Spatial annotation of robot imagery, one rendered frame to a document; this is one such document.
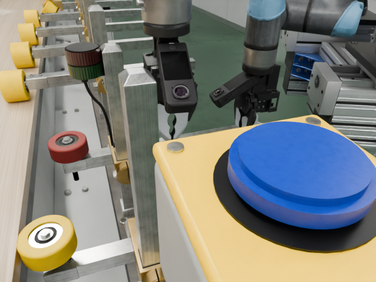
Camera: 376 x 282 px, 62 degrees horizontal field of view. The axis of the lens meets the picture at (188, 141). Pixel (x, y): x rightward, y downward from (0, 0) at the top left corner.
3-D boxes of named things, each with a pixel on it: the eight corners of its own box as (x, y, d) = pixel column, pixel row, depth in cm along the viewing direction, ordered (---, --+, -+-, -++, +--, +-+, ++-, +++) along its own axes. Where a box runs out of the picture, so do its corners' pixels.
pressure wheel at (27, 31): (32, 18, 119) (34, 34, 116) (37, 33, 126) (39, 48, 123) (15, 19, 117) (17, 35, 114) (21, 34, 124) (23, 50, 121)
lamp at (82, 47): (113, 139, 69) (98, 40, 57) (116, 153, 64) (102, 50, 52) (85, 143, 67) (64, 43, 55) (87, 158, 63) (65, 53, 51)
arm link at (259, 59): (254, 52, 66) (236, 41, 72) (251, 73, 68) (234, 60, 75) (284, 49, 68) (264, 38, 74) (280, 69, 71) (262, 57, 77)
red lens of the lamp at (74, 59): (99, 52, 58) (98, 41, 57) (103, 64, 53) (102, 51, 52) (66, 56, 56) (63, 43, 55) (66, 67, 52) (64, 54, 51)
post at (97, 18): (122, 160, 102) (102, 3, 75) (124, 167, 99) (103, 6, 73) (111, 163, 101) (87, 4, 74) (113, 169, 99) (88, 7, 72)
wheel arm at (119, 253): (271, 212, 65) (274, 197, 63) (280, 224, 63) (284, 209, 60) (48, 272, 53) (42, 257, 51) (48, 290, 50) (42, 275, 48)
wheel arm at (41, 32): (153, 27, 136) (152, 18, 134) (155, 29, 133) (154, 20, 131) (28, 36, 122) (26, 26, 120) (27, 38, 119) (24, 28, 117)
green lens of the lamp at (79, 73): (102, 65, 60) (100, 54, 58) (106, 77, 55) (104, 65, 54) (69, 69, 58) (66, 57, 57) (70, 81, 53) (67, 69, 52)
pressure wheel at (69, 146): (92, 165, 77) (84, 126, 71) (95, 186, 71) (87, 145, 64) (58, 172, 75) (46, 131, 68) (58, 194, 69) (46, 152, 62)
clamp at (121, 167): (130, 148, 79) (128, 131, 76) (141, 182, 69) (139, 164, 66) (107, 152, 78) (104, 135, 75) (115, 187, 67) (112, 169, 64)
